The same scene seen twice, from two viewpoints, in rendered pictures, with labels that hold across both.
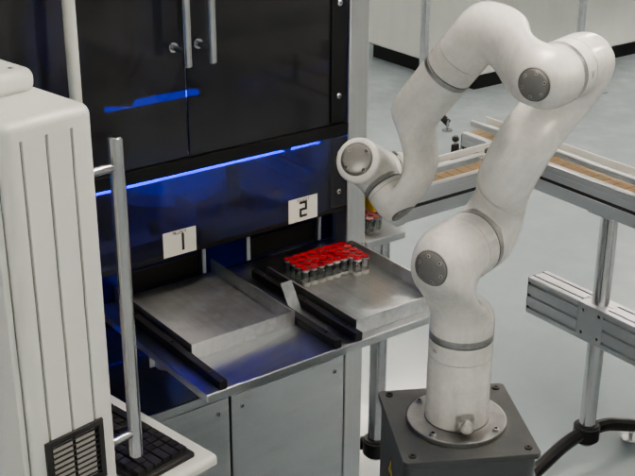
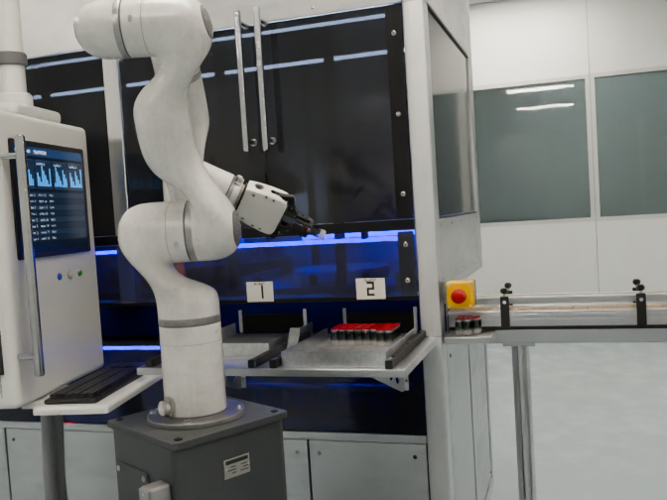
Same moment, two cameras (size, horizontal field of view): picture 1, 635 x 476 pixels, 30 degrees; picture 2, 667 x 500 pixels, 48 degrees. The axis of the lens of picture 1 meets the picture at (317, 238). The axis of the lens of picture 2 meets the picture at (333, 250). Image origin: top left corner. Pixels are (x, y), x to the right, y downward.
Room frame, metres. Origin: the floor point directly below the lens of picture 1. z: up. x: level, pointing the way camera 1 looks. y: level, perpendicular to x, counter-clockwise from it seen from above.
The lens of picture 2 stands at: (1.35, -1.62, 1.25)
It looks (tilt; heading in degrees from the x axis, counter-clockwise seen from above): 3 degrees down; 55
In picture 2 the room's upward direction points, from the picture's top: 4 degrees counter-clockwise
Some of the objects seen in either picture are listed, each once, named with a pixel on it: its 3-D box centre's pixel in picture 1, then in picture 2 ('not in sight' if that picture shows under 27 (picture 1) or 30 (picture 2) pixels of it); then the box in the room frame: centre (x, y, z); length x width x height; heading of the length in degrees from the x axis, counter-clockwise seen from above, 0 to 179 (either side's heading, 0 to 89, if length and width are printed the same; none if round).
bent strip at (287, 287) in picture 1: (303, 304); (286, 343); (2.34, 0.03, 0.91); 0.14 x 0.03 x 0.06; 36
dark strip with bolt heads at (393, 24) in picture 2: (339, 46); (400, 151); (2.70, -0.05, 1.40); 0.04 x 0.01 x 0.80; 127
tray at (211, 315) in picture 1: (202, 305); (250, 337); (2.36, 0.25, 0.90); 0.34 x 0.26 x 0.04; 37
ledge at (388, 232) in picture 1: (369, 231); (470, 335); (2.85, -0.14, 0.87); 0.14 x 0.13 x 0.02; 37
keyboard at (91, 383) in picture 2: (100, 426); (104, 380); (1.98, 0.42, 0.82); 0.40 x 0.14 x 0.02; 47
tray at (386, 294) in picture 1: (355, 284); (352, 345); (2.47, -0.09, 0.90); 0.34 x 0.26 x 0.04; 36
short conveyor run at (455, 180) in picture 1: (423, 180); (572, 311); (3.09, -0.29, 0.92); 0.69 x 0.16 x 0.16; 127
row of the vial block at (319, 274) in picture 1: (333, 268); (362, 336); (2.54, -0.04, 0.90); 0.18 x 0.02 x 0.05; 126
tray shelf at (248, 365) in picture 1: (283, 307); (298, 352); (2.40, 0.08, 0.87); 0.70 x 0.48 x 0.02; 127
